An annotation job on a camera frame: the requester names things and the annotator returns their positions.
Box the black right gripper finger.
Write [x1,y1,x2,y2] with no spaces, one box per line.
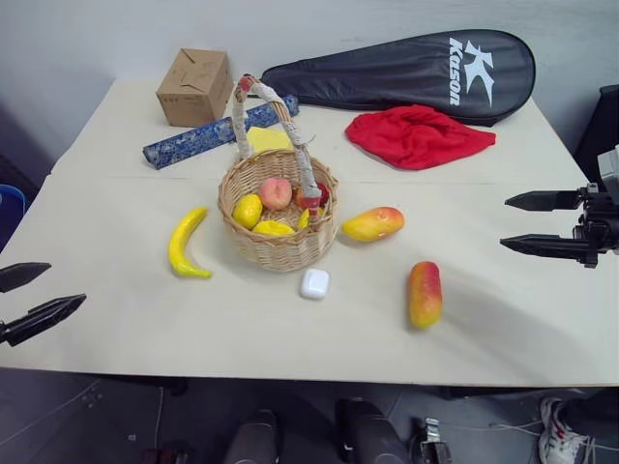
[499,233,585,263]
[504,189,582,214]

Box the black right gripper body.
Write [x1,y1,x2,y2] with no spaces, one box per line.
[573,182,619,270]

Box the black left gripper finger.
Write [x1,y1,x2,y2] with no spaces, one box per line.
[0,262,52,294]
[0,293,88,347]

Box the blue bin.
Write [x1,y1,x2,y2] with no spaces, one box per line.
[0,183,27,253]

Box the long red yellow mango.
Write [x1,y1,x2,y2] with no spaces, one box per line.
[407,260,444,331]

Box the red cloth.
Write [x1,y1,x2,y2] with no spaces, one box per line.
[344,102,499,172]

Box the yellow banana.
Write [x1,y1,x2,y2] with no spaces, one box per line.
[167,205,215,280]

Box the dark trouser leg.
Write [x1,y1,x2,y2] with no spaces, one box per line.
[562,387,619,439]

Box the plump yellow red mango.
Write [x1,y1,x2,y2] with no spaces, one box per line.
[340,206,406,244]

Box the black Kason racket bag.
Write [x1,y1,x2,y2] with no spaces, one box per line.
[260,29,538,129]

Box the white red sneaker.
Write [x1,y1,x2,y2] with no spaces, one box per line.
[538,396,596,464]

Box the blue patterned roll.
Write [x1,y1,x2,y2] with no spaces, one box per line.
[141,94,302,172]

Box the small metal black device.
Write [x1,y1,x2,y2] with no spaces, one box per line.
[410,417,454,464]

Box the round yellow lemon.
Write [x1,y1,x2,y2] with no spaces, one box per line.
[232,193,265,231]

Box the white earbuds case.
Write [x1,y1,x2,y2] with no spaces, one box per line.
[297,267,332,302]

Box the dark rounded grey shape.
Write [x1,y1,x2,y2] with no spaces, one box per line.
[222,408,281,464]

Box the red apple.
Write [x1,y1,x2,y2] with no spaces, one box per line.
[295,182,331,210]

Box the flat yellow lemon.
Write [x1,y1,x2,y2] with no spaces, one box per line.
[251,219,297,238]

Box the brown cardboard box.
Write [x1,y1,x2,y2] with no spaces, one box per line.
[155,46,236,128]

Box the dark rounded black shape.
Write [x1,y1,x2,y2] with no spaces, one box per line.
[334,396,413,464]

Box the pink peach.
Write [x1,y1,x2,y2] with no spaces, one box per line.
[259,177,294,212]

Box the yellow sponge cloth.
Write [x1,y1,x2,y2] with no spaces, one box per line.
[230,126,296,158]

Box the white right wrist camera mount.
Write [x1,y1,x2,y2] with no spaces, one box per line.
[596,143,619,195]

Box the white floor cable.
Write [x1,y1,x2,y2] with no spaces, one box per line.
[488,418,548,437]

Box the wicker basket with wrapped handle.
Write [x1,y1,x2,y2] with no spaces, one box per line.
[217,73,340,274]

